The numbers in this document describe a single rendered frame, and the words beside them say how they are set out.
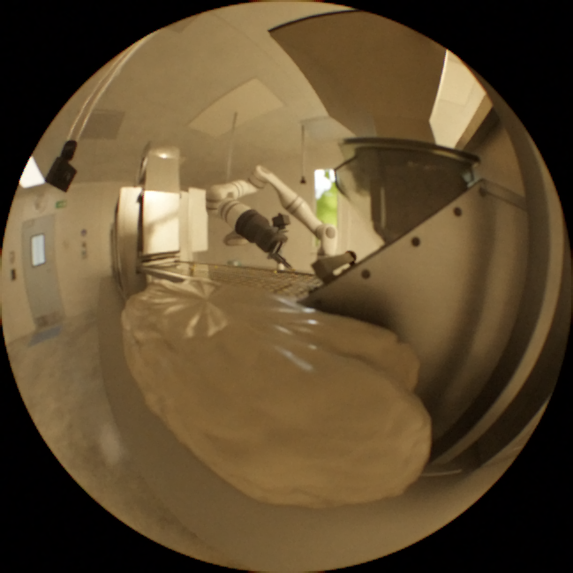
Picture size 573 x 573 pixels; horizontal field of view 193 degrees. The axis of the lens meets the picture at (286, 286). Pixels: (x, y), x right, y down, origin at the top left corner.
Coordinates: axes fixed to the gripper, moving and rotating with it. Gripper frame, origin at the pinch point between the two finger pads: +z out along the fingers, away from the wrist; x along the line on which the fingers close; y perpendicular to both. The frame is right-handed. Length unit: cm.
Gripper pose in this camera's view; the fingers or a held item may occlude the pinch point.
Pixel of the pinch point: (292, 269)
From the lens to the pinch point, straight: 38.9
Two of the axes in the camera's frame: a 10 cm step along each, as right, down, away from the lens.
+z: 7.3, 6.3, -2.6
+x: 4.9, -2.1, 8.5
